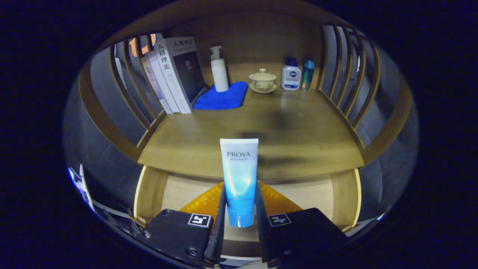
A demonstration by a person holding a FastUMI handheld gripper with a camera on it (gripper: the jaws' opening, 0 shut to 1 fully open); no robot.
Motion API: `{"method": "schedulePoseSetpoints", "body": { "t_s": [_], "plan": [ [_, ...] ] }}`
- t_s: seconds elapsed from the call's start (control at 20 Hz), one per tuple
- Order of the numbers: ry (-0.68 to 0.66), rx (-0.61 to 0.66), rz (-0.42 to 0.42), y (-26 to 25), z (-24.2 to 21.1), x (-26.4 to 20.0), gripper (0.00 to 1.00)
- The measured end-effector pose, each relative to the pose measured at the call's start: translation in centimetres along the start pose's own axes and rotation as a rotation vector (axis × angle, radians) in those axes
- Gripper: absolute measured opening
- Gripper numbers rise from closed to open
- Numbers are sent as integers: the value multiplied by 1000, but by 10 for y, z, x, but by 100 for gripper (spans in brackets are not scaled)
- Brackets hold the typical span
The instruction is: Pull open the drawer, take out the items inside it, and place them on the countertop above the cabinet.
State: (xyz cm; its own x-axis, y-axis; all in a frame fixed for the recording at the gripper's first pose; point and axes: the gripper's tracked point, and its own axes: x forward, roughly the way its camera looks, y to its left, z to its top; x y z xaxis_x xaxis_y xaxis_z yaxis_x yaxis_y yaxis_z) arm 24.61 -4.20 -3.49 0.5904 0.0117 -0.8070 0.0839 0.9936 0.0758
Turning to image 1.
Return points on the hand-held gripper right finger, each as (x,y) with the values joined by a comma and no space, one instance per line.
(261,231)

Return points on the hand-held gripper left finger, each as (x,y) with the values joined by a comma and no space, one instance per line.
(221,224)

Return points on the blue and white cosmetic tube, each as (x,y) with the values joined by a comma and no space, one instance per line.
(239,175)

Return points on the wooden drawer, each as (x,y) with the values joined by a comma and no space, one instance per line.
(149,194)

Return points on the wooden countertop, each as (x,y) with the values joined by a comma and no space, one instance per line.
(298,142)

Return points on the blue folded cloth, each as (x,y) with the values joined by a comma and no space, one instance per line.
(224,100)

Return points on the beige lidded teacup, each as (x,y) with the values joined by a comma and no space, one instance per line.
(262,81)

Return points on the white pump bottle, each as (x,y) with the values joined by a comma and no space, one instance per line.
(219,74)

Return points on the thin white book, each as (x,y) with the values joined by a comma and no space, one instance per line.
(162,84)

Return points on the thick white and black book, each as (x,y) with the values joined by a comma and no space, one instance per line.
(186,74)

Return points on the pale purple book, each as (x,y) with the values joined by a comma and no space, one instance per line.
(154,83)

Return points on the white lotion bottle blue cap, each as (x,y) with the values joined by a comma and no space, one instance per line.
(291,76)

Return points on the teal slim bottle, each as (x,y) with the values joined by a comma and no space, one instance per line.
(307,74)

